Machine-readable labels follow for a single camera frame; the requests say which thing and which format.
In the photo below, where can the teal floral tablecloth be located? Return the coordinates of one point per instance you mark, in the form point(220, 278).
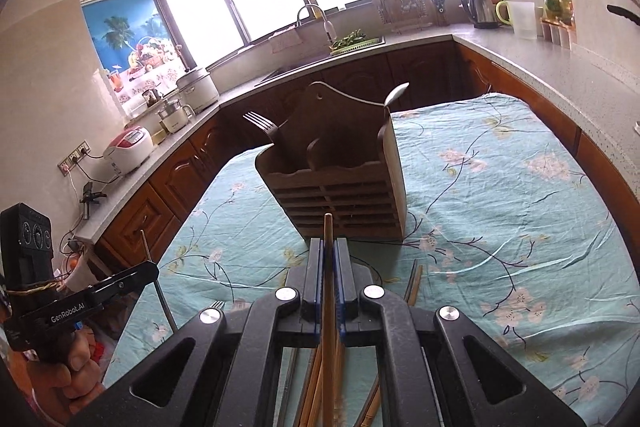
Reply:
point(500, 207)

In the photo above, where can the white electric cooking pot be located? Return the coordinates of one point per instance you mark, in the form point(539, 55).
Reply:
point(175, 117)

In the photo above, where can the person's left hand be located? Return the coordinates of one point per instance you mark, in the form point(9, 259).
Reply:
point(77, 367)

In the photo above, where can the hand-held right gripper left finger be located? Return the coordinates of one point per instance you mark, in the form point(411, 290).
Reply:
point(317, 267)

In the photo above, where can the tropical beach wall poster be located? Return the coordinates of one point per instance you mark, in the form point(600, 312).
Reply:
point(130, 47)

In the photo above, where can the grey kitchen countertop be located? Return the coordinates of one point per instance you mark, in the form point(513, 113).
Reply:
point(550, 62)

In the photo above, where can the wooden base cabinets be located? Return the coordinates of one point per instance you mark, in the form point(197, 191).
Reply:
point(150, 207)

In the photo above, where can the metal kitchen faucet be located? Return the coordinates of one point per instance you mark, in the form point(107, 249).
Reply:
point(312, 9)

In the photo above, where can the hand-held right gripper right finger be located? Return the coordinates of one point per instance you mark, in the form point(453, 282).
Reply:
point(342, 267)

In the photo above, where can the silver slow cooker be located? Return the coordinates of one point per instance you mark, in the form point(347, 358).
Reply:
point(199, 89)

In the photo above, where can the wooden utensil holder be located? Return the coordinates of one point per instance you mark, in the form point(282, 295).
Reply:
point(340, 177)

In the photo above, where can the wooden dish rack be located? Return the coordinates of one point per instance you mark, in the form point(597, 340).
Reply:
point(397, 4)

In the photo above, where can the metal spoon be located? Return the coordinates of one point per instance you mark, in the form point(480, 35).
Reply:
point(396, 94)

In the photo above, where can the wall power outlet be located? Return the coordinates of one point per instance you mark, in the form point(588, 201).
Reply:
point(74, 158)

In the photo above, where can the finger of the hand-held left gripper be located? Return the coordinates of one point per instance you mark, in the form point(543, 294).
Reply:
point(130, 278)

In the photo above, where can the cooking oil bottle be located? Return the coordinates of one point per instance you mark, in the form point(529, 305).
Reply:
point(566, 6)
point(551, 4)

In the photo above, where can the steel electric kettle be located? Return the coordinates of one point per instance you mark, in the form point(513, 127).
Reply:
point(481, 9)

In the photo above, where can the small black tripod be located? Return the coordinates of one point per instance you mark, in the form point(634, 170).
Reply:
point(91, 199)

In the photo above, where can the green vegetable basket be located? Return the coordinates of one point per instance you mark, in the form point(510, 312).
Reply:
point(352, 43)

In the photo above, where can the kitchen sink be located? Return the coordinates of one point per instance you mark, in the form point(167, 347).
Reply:
point(300, 67)

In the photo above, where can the spice bottle rack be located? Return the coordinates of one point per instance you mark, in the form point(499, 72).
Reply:
point(557, 34)

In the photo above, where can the white and red rice cooker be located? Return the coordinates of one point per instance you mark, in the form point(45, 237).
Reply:
point(127, 152)

